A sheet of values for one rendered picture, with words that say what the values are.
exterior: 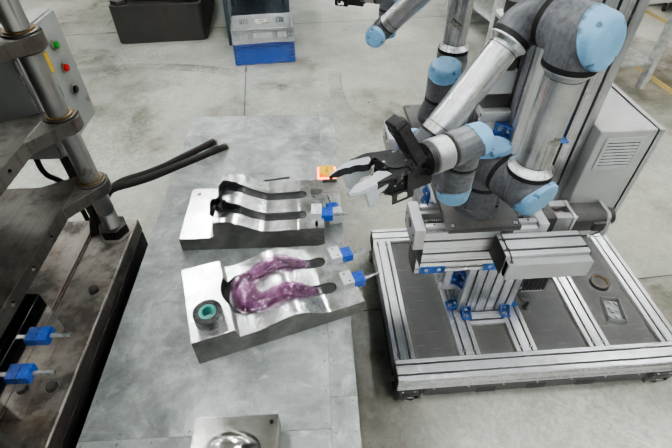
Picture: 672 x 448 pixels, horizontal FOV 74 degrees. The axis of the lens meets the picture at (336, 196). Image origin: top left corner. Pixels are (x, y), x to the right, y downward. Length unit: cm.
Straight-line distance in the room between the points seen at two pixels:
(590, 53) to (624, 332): 163
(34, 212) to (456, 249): 132
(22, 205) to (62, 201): 12
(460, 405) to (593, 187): 110
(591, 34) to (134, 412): 136
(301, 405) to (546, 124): 93
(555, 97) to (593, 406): 163
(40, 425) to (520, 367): 169
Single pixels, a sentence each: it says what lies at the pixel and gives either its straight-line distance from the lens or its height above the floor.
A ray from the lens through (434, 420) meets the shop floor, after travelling 217.
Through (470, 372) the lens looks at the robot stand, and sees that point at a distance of 203.
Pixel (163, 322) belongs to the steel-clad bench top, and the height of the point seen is 80.
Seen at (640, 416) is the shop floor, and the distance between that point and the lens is 250.
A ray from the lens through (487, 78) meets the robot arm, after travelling 109.
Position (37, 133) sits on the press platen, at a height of 129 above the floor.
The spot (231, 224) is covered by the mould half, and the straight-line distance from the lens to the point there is 152.
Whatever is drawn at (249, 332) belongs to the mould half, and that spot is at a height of 87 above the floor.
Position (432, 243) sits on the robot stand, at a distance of 144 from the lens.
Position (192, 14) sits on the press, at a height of 28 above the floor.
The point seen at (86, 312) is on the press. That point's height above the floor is 79.
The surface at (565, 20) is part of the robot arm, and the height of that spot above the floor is 165.
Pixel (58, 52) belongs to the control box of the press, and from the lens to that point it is 181.
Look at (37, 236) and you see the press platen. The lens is 155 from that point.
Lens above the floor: 198
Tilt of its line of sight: 42 degrees down
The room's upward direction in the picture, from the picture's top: straight up
